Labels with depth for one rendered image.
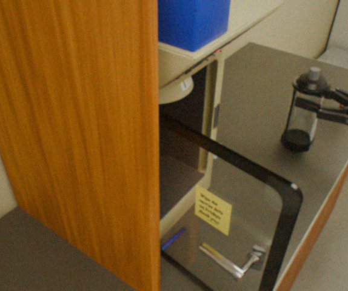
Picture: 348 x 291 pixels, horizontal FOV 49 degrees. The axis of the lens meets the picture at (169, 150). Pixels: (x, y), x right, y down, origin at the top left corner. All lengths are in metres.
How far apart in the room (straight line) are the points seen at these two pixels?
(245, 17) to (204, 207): 0.34
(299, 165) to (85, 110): 0.83
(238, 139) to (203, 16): 0.84
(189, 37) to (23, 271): 0.70
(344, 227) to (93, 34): 2.14
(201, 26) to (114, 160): 0.26
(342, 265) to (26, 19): 2.01
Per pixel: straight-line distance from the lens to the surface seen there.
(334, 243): 2.40
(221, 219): 0.68
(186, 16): 0.56
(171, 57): 0.58
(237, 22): 0.69
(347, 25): 3.81
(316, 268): 2.25
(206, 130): 1.04
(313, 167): 1.31
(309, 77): 1.20
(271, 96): 1.63
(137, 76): 0.53
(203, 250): 0.68
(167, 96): 0.82
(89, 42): 0.57
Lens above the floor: 1.75
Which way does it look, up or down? 39 degrees down
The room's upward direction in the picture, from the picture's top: 1 degrees clockwise
